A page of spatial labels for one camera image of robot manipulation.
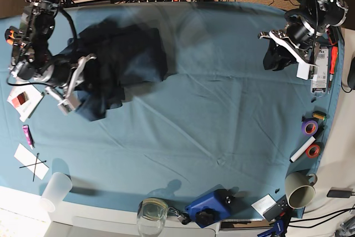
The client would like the white paper card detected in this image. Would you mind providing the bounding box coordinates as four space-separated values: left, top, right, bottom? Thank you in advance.
14 144 49 180

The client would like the beige ceramic mug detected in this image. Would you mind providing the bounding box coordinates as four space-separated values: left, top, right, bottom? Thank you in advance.
285 172 318 209

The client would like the translucent plastic cup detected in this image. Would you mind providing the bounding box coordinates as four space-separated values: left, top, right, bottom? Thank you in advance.
39 172 73 213

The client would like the black hairpin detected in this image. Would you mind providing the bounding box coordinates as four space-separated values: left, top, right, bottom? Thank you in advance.
19 160 47 168
32 153 39 182

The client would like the black power adapter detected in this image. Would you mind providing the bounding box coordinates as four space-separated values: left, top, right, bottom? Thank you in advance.
327 188 354 199

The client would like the purple tape roll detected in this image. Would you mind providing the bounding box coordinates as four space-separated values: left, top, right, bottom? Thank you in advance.
301 119 318 136

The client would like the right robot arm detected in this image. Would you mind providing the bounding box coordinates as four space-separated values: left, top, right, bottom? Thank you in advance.
5 0 169 110

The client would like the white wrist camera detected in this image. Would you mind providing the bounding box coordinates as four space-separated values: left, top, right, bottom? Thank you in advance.
296 63 318 81
58 95 81 115

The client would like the orange red pen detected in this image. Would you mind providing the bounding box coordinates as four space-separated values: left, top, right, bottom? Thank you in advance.
328 46 338 91

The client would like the white paper packet red square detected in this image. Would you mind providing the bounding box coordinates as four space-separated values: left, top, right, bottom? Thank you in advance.
7 85 44 122

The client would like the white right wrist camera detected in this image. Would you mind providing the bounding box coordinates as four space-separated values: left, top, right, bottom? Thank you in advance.
58 95 81 115

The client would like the small purple tube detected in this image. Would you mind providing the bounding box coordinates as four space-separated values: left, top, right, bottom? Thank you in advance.
22 125 34 149

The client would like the orange black utility knife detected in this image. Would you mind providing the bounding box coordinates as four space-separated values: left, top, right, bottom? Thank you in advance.
4 26 22 45

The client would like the black remote control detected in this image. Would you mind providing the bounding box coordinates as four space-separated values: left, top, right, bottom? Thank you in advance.
263 195 289 221

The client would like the white paper note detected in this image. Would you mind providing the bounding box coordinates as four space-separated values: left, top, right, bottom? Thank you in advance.
251 194 276 216

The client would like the blue clamp bottom edge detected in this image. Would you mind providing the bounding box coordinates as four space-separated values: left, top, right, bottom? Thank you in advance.
257 212 292 237

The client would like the white marker pen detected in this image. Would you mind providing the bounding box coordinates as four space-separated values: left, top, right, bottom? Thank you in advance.
290 136 316 163

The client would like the small metal padlock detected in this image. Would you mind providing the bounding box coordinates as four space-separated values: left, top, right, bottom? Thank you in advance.
168 206 191 225

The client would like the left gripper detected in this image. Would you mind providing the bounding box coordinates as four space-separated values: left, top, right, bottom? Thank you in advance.
269 16 324 64

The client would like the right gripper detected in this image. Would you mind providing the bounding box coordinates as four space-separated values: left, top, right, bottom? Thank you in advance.
33 55 97 104

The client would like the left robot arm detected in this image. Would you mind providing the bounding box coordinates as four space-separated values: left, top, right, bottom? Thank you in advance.
280 0 348 64

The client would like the red tape roll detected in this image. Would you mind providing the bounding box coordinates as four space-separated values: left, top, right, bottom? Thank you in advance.
305 143 321 159

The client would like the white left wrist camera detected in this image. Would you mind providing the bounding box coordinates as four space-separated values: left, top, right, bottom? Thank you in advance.
296 63 318 81

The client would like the dark blue T-shirt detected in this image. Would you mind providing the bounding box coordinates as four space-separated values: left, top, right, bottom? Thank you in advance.
61 18 168 122

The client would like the clear drinking glass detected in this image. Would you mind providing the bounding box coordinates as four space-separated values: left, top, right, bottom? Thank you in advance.
136 198 169 236

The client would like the blue box with black knob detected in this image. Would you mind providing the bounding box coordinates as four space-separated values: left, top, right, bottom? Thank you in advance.
185 189 235 228

